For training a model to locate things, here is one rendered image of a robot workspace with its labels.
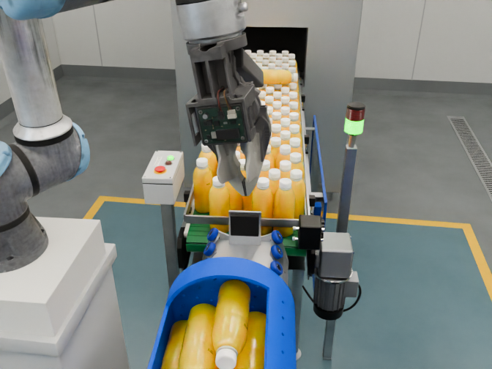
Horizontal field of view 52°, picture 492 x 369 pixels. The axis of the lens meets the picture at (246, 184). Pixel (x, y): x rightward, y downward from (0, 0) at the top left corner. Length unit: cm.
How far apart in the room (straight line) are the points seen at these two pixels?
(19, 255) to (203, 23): 70
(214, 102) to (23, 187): 59
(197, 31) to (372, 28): 500
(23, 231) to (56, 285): 14
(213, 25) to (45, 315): 68
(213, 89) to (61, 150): 57
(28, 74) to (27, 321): 47
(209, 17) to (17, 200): 64
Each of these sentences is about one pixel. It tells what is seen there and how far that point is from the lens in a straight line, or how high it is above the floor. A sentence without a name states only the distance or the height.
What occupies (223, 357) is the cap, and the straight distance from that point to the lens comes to 97.
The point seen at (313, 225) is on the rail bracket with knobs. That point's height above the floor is 100.
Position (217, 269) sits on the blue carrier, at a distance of 104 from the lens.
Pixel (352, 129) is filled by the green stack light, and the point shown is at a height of 118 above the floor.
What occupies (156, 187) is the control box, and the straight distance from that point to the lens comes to 166.
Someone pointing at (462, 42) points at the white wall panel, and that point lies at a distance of 574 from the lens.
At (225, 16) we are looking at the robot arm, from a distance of 58.
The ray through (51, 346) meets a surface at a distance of 109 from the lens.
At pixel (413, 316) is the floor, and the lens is 282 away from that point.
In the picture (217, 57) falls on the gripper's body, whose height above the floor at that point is 174.
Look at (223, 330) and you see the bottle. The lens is 99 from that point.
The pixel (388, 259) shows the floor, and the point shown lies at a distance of 314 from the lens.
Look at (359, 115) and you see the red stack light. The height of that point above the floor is 123.
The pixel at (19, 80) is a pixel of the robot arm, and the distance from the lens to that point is 104.
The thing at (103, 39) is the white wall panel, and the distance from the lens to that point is 605.
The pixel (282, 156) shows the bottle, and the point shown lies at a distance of 182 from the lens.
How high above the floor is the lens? 190
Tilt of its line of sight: 30 degrees down
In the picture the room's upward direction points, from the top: straight up
